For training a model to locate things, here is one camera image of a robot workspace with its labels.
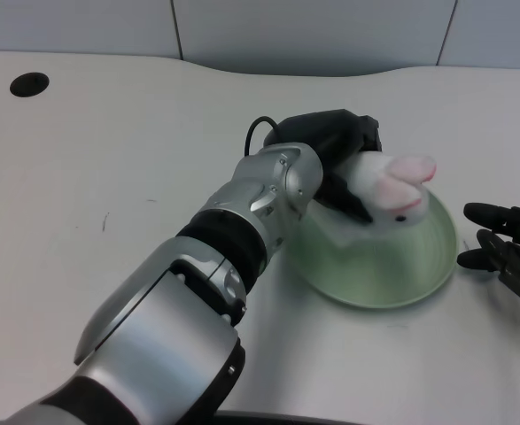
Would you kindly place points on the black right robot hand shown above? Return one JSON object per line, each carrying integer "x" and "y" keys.
{"x": 507, "y": 252}

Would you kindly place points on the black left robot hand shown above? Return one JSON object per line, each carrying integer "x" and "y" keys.
{"x": 326, "y": 133}

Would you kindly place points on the white plush rabbit doll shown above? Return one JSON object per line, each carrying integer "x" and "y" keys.
{"x": 388, "y": 190}

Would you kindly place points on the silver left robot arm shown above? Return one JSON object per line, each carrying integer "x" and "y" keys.
{"x": 206, "y": 274}

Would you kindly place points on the green round plate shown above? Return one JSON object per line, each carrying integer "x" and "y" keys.
{"x": 401, "y": 270}

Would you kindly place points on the black round table grommet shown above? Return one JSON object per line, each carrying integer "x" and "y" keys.
{"x": 29, "y": 85}

